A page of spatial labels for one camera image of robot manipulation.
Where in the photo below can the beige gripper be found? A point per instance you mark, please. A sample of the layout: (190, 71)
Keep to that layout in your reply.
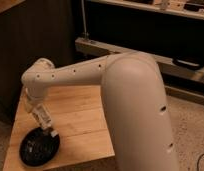
(31, 102)

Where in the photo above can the white plastic bottle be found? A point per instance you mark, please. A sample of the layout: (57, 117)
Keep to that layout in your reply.
(43, 118)

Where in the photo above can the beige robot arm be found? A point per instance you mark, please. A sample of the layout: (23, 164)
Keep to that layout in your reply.
(133, 100)

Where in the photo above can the black ceramic bowl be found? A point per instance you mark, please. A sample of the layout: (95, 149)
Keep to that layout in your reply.
(38, 147)

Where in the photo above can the wooden table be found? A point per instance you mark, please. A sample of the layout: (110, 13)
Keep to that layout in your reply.
(77, 115)

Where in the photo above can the grey metal beam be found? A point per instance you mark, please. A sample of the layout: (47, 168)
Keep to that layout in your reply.
(96, 48)

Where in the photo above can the metal vertical pole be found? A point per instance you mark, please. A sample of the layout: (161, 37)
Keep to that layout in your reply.
(85, 32)

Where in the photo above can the wooden shelf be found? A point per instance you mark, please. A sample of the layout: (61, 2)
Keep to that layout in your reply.
(161, 8)

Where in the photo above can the black handle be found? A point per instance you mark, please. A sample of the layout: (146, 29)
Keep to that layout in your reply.
(188, 66)

